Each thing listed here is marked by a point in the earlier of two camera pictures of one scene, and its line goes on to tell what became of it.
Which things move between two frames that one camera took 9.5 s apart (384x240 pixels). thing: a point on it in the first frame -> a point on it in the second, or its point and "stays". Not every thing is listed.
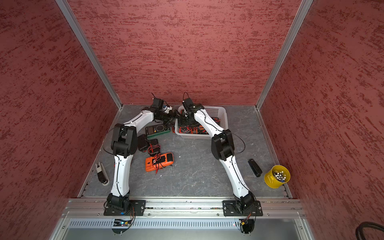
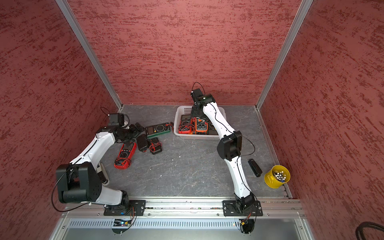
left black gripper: [171, 116] -> [136, 132]
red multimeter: [190, 130] stays
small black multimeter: [154, 148] stays
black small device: [142, 142] stays
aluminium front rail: [183, 208] stays
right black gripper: [183, 118] -> [195, 112]
